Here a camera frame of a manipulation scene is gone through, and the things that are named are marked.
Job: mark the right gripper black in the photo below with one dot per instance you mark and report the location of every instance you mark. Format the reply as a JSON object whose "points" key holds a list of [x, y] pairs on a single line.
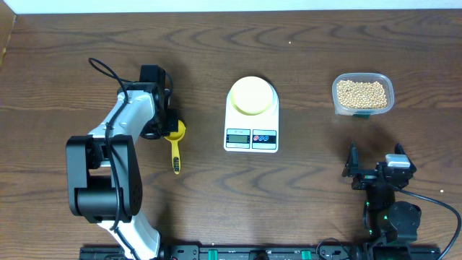
{"points": [[365, 177]]}

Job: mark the yellow bowl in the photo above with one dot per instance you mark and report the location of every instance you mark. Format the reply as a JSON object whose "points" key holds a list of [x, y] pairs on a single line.
{"points": [[251, 96]]}

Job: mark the yellow measuring scoop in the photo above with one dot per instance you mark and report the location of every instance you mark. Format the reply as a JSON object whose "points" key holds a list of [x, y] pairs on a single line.
{"points": [[174, 139]]}

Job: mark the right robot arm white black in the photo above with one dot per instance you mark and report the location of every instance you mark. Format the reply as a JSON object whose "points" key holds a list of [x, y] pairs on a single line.
{"points": [[392, 224]]}

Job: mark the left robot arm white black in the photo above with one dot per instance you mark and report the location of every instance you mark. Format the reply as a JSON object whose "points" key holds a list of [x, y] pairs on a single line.
{"points": [[103, 177]]}

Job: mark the white digital kitchen scale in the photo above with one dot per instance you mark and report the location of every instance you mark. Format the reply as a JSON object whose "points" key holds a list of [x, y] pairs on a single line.
{"points": [[258, 133]]}

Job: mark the clear plastic container of soybeans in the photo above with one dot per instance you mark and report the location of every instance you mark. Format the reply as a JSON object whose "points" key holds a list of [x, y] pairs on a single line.
{"points": [[362, 94]]}

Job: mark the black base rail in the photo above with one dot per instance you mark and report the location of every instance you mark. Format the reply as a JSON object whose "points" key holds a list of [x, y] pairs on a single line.
{"points": [[325, 251]]}

